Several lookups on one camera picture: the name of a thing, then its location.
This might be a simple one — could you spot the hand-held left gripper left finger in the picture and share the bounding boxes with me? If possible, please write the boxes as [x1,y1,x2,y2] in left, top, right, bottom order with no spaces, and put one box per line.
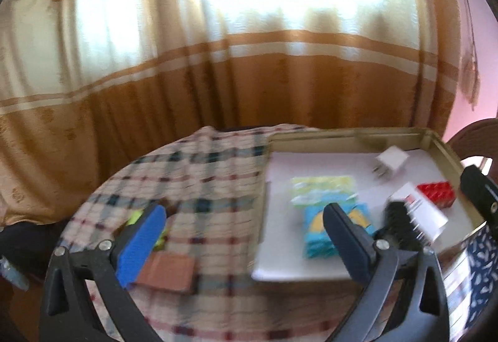
[39,205,168,342]

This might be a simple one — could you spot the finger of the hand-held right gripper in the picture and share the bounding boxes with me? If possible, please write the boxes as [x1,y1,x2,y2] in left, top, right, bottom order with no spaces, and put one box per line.
[460,166,498,228]

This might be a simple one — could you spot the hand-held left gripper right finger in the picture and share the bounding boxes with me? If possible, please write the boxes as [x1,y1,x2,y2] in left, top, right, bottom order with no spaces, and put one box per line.
[323,203,450,342]

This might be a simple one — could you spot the teal building block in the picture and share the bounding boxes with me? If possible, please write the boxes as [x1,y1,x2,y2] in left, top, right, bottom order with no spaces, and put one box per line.
[303,202,376,260]

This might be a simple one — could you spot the copper coloured box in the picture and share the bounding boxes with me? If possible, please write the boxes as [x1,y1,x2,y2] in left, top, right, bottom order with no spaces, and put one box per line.
[134,252,197,294]

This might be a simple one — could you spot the red building block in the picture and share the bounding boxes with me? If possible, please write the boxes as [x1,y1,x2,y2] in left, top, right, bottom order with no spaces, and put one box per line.
[417,180,456,210]

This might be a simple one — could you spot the white box with red label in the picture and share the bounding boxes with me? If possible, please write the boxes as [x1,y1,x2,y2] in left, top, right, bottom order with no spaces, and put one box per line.
[389,182,448,243]

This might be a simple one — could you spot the clear plastic box green label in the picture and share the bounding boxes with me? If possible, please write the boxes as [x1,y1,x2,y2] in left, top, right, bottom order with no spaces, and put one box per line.
[290,175,359,208]

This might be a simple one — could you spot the white charger plug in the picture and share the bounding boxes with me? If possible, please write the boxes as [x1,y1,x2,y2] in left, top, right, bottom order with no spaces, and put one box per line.
[373,146,409,181]

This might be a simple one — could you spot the gold metal tin box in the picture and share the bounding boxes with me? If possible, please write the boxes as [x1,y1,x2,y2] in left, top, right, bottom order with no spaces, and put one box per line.
[251,127,491,331]

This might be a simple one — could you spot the small brown object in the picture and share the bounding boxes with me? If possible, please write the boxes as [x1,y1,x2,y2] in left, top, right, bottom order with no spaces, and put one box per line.
[156,199,177,216]

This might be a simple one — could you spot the navy patterned cloth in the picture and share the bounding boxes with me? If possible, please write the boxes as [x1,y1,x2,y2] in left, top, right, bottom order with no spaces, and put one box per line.
[465,225,498,335]

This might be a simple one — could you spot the plaid-covered round table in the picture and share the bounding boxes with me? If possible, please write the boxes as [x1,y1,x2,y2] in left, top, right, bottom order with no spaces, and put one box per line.
[58,124,467,342]

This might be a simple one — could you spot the black bag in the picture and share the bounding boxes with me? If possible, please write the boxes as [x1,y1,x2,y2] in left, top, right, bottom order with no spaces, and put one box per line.
[0,221,59,280]

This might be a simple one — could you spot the beige and orange curtain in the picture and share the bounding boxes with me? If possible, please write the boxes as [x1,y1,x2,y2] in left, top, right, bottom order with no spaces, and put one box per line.
[0,0,467,226]

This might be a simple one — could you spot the straw wall tassel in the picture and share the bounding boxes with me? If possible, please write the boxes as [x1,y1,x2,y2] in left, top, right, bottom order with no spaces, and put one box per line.
[457,0,481,109]

